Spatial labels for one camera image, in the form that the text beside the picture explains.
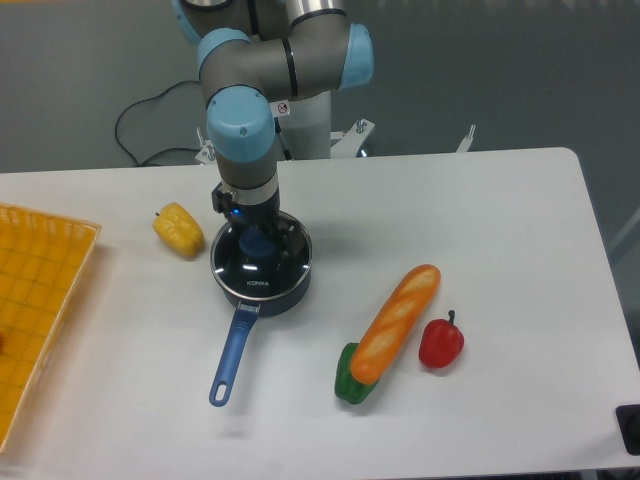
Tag black device at table edge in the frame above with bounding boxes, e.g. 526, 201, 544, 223
615, 404, 640, 456

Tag yellow toy bell pepper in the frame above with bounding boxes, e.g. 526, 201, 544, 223
152, 202, 205, 258

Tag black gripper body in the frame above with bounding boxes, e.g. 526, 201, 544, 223
223, 191, 280, 236

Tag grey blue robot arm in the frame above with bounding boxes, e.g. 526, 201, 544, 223
172, 1, 374, 257

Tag glass pot lid blue knob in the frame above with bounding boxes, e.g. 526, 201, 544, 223
210, 211, 313, 301

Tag green toy bell pepper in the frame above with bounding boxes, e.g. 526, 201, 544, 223
334, 342, 378, 405

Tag black cable on floor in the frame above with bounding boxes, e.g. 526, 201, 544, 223
114, 80, 211, 167

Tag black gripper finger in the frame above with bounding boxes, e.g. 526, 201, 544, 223
270, 219, 302, 260
211, 182, 234, 214

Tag toy baguette bread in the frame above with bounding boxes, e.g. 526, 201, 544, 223
350, 264, 441, 385

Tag blue saucepan with handle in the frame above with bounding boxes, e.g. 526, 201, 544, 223
207, 209, 315, 408

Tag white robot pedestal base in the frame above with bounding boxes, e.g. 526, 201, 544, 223
193, 89, 477, 165

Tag red toy bell pepper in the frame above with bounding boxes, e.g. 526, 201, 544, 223
418, 310, 465, 369

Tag yellow plastic basket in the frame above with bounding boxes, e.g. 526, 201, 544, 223
1, 203, 101, 450

